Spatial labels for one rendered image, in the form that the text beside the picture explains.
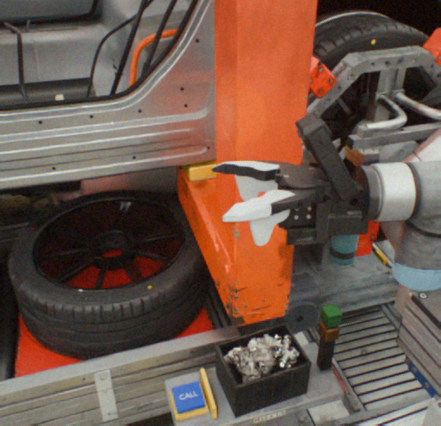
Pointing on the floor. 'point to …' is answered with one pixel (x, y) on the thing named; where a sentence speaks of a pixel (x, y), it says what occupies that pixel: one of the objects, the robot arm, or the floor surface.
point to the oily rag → (45, 205)
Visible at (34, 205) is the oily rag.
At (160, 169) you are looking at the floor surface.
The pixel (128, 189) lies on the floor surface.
